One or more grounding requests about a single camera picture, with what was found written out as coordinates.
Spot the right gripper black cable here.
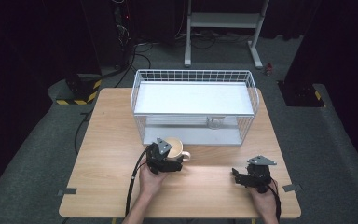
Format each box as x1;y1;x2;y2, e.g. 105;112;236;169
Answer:
268;178;282;222

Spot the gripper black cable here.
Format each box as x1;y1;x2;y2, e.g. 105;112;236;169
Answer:
268;178;282;222
124;146;153;218

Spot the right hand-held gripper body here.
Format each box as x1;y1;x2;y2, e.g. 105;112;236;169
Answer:
244;155;278;194

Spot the dark equipment tower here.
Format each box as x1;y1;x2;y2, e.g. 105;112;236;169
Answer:
109;0;137;70

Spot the bundle of floor cables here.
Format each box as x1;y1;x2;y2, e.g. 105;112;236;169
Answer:
136;28;254;51

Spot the black yellow striped base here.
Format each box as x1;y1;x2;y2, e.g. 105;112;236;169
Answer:
277;79;327;108
55;74;103;106

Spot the person's left hand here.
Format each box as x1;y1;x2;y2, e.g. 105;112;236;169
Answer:
138;166;170;198

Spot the thin black floor cable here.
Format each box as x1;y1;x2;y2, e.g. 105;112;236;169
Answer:
74;108;95;155

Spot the white wire shelf rack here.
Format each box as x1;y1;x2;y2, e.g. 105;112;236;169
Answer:
131;68;261;147

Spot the cream ceramic mug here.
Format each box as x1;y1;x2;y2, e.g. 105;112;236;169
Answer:
166;136;192;163

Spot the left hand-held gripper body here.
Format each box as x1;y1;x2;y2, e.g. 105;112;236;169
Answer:
145;137;183;175

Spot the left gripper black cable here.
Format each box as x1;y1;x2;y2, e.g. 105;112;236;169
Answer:
124;146;153;218

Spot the person's right hand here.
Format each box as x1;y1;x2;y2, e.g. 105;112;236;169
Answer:
249;181;280;217

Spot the grey metal stand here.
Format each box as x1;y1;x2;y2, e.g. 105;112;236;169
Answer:
183;0;270;70

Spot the grey tape piece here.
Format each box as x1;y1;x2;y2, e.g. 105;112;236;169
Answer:
282;183;304;193
57;188;78;197

